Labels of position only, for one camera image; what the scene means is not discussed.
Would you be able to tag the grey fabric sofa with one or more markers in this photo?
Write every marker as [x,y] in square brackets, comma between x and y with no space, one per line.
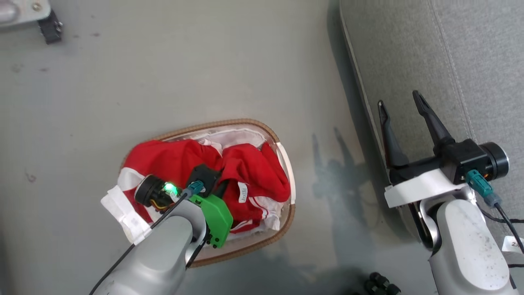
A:
[409,49]

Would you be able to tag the black robot base knobs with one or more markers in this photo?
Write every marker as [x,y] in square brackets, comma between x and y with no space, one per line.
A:
[378,283]

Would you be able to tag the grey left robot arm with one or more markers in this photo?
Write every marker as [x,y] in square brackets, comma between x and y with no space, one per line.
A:
[163,254]

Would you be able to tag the black block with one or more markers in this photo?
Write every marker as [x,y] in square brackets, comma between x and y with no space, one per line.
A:
[50,28]

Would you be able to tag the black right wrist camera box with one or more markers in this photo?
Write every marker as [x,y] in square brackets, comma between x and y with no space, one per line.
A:
[464,157]

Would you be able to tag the woven rim laundry basket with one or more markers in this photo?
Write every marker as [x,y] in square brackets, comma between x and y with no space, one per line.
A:
[287,172]

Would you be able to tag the grey metal frame foot bracket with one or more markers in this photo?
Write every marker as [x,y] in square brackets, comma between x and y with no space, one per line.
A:
[20,10]

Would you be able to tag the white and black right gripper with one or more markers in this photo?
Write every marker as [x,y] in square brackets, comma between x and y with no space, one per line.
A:
[425,186]

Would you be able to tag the red and white garment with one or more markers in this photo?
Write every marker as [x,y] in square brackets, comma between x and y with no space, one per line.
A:
[176,159]

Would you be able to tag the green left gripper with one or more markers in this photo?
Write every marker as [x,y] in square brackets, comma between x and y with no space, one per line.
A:
[217,219]

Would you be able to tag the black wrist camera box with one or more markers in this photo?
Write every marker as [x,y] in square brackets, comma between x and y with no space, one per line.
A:
[203,176]
[464,157]

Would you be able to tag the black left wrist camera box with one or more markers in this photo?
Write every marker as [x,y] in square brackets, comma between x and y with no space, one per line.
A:
[203,176]

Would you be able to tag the white paper label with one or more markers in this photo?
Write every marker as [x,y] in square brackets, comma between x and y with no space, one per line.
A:
[513,244]

